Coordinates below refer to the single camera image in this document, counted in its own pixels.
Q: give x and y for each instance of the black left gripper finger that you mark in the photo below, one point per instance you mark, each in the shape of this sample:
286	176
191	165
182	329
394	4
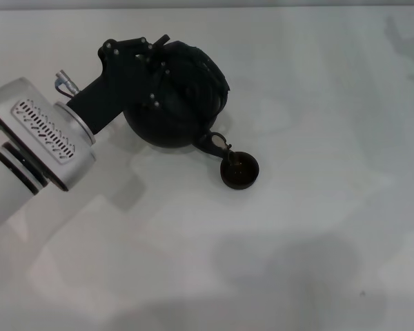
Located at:
158	45
160	86

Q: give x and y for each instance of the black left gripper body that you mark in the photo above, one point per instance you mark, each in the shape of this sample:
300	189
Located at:
107	86

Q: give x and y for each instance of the black round teapot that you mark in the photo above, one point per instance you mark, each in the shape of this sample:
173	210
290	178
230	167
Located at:
189	103

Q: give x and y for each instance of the small dark teacup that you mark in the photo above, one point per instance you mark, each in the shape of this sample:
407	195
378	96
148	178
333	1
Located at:
239	172

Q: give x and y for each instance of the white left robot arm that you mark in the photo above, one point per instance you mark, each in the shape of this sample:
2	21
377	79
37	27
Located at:
27	145

